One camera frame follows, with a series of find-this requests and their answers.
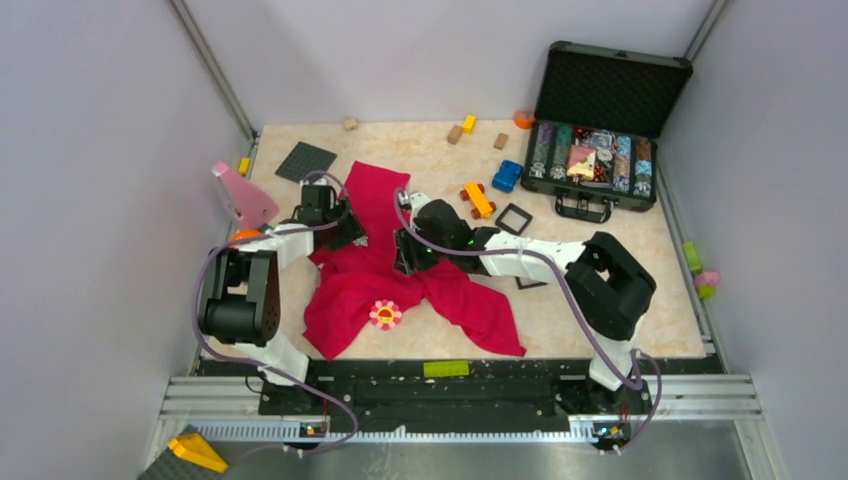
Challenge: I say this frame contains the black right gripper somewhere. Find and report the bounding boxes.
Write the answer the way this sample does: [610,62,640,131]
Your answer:
[394,221,453,276]

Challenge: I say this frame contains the magenta garment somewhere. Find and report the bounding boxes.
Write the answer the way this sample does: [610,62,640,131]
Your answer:
[303,161,526,360]

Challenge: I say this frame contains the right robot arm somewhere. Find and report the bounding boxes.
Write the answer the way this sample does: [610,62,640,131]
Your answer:
[393,188,657,412]

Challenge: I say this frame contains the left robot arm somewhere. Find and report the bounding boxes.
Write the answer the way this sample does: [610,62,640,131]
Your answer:
[195,183,366,414]

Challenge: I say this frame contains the pink flower brooch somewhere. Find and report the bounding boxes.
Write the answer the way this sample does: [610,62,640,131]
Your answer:
[368,299,403,331]

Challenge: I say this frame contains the yellow toy car red wheels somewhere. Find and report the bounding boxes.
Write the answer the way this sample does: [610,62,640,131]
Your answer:
[459,182,497,220]

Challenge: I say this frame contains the dark grey building baseplate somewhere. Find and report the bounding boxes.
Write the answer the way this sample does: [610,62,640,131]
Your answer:
[274,141,337,183]

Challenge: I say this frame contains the pink plastic piece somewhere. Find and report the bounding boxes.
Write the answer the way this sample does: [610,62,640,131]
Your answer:
[211,162,279,230]

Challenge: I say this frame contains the small tan wooden block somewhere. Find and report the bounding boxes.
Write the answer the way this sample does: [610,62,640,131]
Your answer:
[343,117,359,131]

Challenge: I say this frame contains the orange plastic toy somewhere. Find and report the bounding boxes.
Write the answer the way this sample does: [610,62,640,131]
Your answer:
[229,229,262,242]

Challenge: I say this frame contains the blue toy car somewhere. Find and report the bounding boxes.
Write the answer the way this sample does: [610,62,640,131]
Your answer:
[491,159,523,193]

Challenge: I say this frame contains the green flat brick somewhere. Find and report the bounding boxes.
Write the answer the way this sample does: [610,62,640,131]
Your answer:
[422,360,470,378]

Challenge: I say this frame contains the small yellow block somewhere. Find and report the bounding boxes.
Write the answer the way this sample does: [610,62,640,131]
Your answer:
[238,157,251,176]

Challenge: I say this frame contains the orange object behind case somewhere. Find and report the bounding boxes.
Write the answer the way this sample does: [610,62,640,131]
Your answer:
[513,110,536,130]

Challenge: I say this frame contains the playing card box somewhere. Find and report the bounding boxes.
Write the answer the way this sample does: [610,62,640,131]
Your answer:
[566,145,597,180]

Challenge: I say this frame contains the black poker chip case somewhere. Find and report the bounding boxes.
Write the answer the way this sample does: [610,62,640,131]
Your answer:
[520,41,694,223]

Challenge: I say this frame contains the yellow wedge brick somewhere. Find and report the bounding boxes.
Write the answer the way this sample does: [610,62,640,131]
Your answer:
[168,433,230,473]

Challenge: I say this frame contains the green pink toy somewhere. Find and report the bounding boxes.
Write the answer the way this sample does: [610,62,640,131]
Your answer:
[682,241,722,300]

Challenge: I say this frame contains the black square frame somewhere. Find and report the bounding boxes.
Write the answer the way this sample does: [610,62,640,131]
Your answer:
[515,277,547,290]
[495,203,534,236]

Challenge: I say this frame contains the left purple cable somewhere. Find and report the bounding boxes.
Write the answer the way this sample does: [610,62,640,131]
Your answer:
[190,170,362,458]

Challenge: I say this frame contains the purple cable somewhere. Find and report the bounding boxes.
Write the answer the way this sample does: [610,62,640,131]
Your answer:
[190,170,362,458]
[393,187,664,455]

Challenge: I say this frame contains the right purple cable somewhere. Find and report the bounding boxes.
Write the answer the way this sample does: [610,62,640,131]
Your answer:
[393,187,664,455]

